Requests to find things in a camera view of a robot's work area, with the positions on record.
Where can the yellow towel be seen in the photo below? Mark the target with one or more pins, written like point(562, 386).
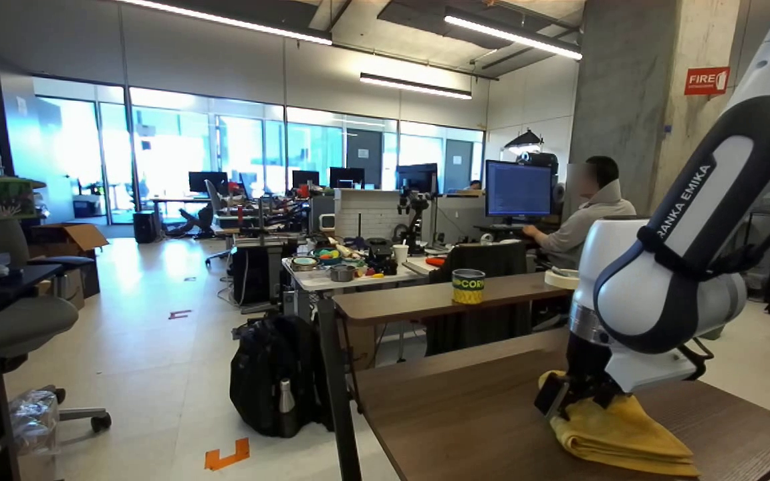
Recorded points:
point(616, 431)

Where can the grey office chair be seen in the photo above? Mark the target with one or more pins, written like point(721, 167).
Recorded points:
point(32, 307)

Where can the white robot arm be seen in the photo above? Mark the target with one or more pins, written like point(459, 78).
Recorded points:
point(647, 289)

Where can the red fire sign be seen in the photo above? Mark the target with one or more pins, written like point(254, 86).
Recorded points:
point(707, 80)

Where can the seated person in grey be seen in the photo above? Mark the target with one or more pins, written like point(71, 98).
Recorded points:
point(602, 197)

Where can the yellow green tape roll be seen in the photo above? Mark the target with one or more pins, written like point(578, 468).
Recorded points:
point(468, 287)

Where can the black backpack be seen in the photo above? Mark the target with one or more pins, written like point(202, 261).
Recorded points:
point(275, 375)

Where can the blue computer monitor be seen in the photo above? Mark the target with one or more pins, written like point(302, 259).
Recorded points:
point(517, 188)

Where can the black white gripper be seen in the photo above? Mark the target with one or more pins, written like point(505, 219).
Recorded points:
point(599, 370)

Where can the cardboard box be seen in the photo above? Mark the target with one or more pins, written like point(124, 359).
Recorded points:
point(64, 237)

